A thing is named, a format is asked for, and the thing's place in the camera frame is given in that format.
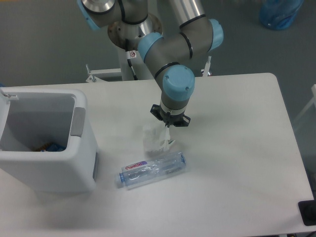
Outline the clear plastic water bottle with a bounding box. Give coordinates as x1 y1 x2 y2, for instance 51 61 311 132
115 152 187 190

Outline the white plastic trash can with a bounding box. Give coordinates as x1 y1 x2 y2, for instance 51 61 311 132
0 87 98 192

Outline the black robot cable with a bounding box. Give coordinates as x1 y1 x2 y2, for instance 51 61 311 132
124 39 138 81

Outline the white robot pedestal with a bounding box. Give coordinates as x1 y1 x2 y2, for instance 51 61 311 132
108 13 162 71

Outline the metal levelling foot bolt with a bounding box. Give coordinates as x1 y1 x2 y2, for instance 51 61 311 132
200 56 212 77

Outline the white pedestal base frame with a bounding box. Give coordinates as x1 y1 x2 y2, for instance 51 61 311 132
85 64 158 83

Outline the black device at table corner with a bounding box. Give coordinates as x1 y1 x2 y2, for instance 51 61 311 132
298 200 316 226

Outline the white furniture edge right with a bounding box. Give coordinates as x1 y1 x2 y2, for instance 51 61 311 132
292 84 316 131

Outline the blue water jug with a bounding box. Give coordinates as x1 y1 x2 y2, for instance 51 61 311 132
259 0 304 30

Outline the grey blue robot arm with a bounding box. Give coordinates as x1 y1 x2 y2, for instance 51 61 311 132
77 0 224 127

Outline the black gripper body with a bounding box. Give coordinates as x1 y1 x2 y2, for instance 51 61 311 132
158 110 186 126

